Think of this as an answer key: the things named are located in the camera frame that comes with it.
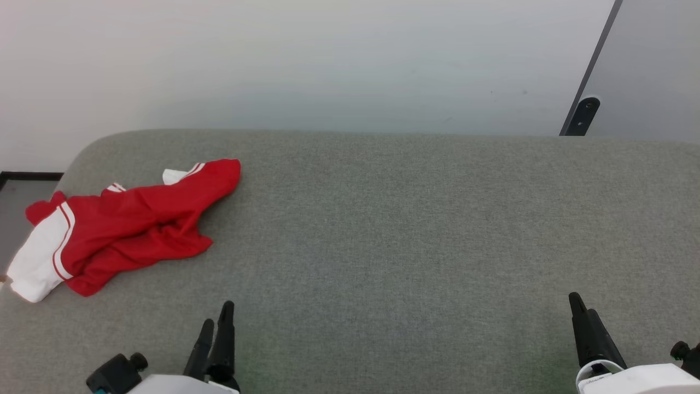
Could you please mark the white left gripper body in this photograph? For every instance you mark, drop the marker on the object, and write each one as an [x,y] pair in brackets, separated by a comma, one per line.
[175,386]

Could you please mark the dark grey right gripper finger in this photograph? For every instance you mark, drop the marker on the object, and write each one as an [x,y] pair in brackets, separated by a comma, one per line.
[584,334]
[607,347]

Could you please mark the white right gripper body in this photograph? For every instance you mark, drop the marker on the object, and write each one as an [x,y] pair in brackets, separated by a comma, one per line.
[640,382]

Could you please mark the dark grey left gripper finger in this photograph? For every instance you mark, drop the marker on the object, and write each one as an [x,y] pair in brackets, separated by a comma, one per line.
[224,345]
[199,355]

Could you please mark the red and white shirt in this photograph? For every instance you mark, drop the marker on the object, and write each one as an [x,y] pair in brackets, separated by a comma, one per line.
[136,219]

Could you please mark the grey fabric sofa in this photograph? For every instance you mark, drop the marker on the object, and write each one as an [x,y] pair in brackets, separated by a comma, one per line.
[383,246]

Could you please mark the black oval door fitting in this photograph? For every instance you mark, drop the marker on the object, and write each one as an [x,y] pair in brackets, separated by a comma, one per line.
[583,116]

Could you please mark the black baseboard strip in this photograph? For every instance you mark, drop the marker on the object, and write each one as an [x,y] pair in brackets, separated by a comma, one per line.
[30,175]

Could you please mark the grey door panel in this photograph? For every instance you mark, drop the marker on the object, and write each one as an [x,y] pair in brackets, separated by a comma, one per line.
[656,65]

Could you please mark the dark door edge strip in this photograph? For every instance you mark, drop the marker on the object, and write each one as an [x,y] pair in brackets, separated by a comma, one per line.
[599,49]

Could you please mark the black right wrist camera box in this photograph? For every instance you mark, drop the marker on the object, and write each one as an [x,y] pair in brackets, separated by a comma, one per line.
[690,355]

